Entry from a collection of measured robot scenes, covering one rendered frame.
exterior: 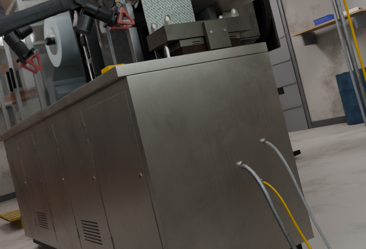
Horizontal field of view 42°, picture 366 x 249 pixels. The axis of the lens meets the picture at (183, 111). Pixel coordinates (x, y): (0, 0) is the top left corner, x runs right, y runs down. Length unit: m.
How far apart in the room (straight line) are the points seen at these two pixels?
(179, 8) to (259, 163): 0.74
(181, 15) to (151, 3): 0.14
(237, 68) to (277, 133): 0.30
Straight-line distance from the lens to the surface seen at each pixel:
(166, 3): 2.08
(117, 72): 1.62
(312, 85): 9.21
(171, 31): 1.82
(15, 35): 2.25
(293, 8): 9.33
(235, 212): 1.79
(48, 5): 1.84
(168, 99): 1.68
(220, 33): 1.90
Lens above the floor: 0.66
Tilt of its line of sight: 1 degrees up
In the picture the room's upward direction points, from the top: 14 degrees counter-clockwise
